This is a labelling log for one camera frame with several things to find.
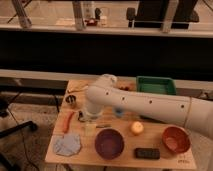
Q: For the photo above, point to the orange carrot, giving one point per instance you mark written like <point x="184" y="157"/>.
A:
<point x="67" y="122"/>

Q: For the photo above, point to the silver fork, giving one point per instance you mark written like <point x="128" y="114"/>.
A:
<point x="103" y="126"/>

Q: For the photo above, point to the blue plastic cup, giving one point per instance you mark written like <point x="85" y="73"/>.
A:
<point x="118" y="112"/>

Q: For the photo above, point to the yellow banana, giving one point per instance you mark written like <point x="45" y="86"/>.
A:
<point x="75" y="89"/>

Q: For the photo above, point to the small metal cup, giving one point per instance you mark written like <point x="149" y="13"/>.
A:
<point x="71" y="100"/>

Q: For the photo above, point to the brown pine cone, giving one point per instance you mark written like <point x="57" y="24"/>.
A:
<point x="125" y="88"/>

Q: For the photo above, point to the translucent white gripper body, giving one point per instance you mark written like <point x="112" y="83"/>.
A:
<point x="90" y="125"/>

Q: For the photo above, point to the blue-grey cloth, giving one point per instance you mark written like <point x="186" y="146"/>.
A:
<point x="67" y="144"/>

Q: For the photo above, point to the black office chair base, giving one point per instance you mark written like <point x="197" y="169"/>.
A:
<point x="30" y="124"/>

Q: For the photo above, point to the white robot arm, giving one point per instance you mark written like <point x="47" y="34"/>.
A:
<point x="191" y="113"/>

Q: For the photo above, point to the yellow apple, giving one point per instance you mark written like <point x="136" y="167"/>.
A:
<point x="136" y="128"/>

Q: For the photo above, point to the orange-red bowl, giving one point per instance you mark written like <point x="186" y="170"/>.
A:
<point x="176" y="140"/>

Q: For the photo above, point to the green plastic tray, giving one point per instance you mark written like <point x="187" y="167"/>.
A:
<point x="159" y="85"/>

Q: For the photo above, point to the purple bowl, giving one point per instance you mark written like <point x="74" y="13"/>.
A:
<point x="109" y="144"/>

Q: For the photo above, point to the black rectangular block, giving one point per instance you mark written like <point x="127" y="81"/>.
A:
<point x="147" y="153"/>

